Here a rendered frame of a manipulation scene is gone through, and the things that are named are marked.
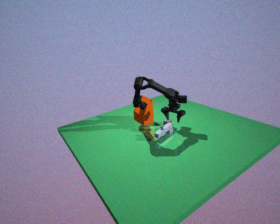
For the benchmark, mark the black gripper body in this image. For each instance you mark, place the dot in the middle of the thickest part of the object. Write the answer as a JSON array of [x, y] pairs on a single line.
[[173, 108]]

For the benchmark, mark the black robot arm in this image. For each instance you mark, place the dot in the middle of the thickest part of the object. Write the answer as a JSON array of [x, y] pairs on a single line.
[[171, 94]]

